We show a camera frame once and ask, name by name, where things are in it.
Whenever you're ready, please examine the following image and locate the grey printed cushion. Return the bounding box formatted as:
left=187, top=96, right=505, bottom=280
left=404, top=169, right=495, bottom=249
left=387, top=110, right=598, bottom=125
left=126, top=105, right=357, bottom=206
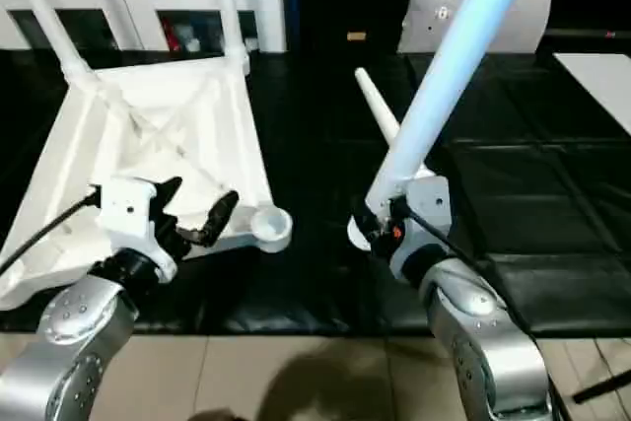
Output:
left=396, top=0, right=554, bottom=56

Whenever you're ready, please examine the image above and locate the black padded work mat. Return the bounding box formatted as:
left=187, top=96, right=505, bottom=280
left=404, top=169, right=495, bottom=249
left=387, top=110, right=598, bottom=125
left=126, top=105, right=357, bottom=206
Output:
left=0, top=48, right=631, bottom=337

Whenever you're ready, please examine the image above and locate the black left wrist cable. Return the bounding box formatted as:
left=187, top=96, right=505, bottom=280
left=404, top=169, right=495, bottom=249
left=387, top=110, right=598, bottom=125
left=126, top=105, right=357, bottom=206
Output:
left=0, top=186, right=104, bottom=275

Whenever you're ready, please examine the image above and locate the white flat board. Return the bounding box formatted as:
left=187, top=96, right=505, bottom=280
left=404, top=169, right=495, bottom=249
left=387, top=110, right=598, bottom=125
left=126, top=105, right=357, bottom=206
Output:
left=551, top=50, right=631, bottom=137

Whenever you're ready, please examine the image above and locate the red bottle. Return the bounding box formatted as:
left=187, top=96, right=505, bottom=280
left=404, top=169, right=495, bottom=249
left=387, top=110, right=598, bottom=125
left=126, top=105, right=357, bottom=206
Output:
left=164, top=20, right=182, bottom=52

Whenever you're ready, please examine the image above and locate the white plastic table top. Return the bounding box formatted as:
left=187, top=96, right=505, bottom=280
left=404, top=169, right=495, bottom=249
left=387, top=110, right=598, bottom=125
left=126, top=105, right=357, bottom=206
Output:
left=0, top=53, right=296, bottom=314

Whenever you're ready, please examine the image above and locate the white plastic table leg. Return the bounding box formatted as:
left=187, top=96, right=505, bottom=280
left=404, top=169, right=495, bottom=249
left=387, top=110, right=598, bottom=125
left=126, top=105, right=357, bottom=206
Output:
left=2, top=0, right=96, bottom=91
left=354, top=68, right=436, bottom=181
left=347, top=0, right=547, bottom=253
left=209, top=0, right=251, bottom=76

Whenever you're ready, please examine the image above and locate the black metal stand foot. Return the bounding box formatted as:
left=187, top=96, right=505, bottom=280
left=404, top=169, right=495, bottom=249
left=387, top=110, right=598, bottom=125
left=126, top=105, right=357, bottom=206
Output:
left=572, top=373, right=631, bottom=404

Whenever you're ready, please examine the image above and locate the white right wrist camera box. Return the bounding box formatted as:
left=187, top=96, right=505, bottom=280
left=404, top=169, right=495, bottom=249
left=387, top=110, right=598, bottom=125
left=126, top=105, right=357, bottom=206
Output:
left=386, top=175, right=454, bottom=278

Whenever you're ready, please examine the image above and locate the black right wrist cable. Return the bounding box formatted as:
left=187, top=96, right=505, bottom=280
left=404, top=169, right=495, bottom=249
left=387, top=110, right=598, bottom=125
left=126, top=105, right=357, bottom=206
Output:
left=392, top=197, right=569, bottom=421

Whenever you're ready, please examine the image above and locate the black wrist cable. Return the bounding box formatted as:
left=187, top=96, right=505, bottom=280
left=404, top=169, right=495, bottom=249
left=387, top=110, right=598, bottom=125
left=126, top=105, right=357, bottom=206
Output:
left=392, top=197, right=569, bottom=421
left=0, top=186, right=104, bottom=275

